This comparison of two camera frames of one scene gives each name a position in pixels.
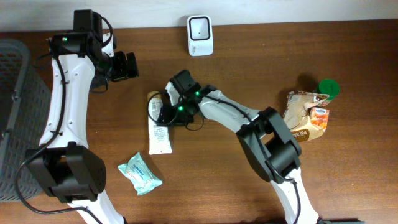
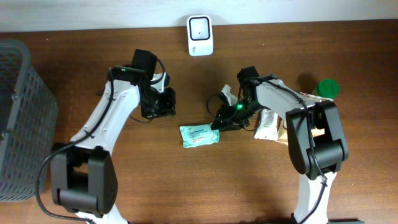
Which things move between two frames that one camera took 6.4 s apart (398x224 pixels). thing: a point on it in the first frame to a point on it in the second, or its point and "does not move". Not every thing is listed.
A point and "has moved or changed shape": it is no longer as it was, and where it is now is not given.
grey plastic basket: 25,117 does not move
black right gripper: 164,118 to 231,124
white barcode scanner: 200,35 does not move
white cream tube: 159,138 has moved or changed shape
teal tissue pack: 137,171 to 196,135
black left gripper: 121,58 to 168,107
